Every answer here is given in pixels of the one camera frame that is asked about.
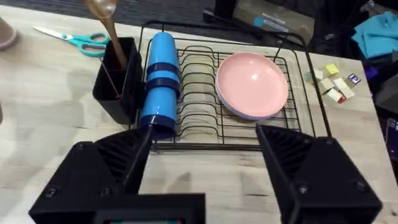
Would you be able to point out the pale pink cup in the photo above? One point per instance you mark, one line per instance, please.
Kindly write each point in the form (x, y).
(6, 34)

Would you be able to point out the wooden spoon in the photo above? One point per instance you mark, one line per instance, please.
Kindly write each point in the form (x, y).
(112, 31)

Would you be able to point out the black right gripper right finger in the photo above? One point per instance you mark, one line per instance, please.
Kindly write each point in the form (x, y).
(323, 183)

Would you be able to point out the pink plate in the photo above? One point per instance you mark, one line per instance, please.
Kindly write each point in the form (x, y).
(252, 84)

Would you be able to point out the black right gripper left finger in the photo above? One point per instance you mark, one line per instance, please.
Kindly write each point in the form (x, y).
(90, 174)

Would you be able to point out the blue cloth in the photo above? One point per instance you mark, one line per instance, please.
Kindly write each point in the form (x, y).
(377, 34)

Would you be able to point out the thin wooden stick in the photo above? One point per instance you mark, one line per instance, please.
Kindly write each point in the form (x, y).
(109, 76)

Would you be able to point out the blue bottle with dark bands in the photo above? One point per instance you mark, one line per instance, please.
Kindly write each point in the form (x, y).
(160, 105)

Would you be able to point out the black cutlery holder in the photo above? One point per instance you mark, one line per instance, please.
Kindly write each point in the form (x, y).
(124, 93)

